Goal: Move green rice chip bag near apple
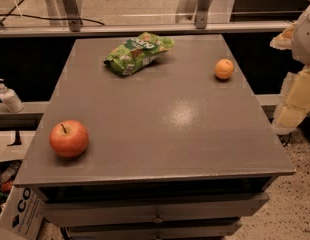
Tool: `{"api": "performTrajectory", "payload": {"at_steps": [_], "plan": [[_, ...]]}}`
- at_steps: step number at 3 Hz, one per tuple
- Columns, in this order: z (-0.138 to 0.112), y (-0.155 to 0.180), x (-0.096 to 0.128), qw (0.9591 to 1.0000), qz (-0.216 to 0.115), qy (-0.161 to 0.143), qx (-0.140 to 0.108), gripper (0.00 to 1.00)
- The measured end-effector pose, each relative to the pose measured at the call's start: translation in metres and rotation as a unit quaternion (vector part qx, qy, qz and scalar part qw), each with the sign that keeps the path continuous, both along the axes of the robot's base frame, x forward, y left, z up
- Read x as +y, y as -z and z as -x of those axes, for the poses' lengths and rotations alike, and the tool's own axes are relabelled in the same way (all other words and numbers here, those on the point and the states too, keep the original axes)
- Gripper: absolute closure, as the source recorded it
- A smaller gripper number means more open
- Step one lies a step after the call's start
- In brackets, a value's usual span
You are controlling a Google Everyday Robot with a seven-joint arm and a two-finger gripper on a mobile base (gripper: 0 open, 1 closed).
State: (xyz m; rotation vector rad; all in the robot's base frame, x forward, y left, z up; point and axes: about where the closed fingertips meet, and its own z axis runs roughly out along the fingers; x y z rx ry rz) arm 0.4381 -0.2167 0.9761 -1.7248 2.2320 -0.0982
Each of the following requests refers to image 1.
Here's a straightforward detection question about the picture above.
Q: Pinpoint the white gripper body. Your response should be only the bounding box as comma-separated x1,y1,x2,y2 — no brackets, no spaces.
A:
292,5,310,65

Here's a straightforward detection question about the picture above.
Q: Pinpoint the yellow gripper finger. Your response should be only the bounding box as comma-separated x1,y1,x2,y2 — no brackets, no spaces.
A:
272,65,310,135
270,23,296,50

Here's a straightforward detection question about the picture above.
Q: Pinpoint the green rice chip bag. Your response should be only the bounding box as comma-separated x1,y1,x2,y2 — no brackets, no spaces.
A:
104,32,175,76

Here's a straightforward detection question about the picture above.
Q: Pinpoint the red apple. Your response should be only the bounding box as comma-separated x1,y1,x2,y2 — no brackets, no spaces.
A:
49,120,89,158

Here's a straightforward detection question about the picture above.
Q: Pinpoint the orange fruit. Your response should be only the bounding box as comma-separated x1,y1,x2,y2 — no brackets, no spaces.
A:
214,59,234,80

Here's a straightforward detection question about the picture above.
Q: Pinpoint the grey drawer cabinet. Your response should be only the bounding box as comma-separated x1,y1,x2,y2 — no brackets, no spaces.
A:
15,35,295,240

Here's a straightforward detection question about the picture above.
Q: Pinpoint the white pump lotion bottle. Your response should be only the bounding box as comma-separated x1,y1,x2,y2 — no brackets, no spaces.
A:
0,78,24,113

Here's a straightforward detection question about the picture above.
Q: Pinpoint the white cardboard box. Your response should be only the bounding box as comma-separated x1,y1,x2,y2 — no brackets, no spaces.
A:
0,187,43,240

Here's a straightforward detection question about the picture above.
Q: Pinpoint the grey metal bracket right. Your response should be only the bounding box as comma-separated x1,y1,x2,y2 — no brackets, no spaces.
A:
195,0,211,29

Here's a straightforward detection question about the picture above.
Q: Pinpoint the grey metal bracket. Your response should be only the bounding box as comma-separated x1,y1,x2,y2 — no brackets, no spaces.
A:
195,0,211,29
62,0,82,32

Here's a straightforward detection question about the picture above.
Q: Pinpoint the grey metal bracket left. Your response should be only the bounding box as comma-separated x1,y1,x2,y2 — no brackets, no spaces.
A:
62,0,82,32

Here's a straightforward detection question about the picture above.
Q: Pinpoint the grey metal rail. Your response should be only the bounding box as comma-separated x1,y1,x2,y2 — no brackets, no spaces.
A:
0,21,292,38

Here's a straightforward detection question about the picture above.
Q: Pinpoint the black cable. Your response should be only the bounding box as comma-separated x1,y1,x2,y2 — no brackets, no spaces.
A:
0,0,106,27

